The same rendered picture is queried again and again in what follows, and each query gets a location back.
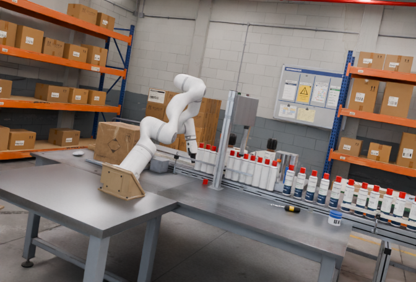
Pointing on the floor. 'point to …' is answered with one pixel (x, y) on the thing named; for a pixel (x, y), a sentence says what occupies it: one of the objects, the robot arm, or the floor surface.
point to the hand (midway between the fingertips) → (193, 160)
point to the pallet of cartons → (159, 98)
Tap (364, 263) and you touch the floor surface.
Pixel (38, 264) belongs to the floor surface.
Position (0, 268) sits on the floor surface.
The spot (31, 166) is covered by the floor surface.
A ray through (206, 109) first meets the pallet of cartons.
